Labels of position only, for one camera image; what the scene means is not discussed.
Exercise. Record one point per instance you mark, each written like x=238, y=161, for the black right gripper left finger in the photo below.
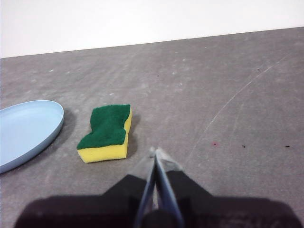
x=95, y=209

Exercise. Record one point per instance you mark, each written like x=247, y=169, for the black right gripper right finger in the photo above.
x=225, y=211

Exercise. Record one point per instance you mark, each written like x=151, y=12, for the light blue round plate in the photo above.
x=26, y=133

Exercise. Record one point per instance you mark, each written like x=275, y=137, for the yellow sponge with green pad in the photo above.
x=107, y=126

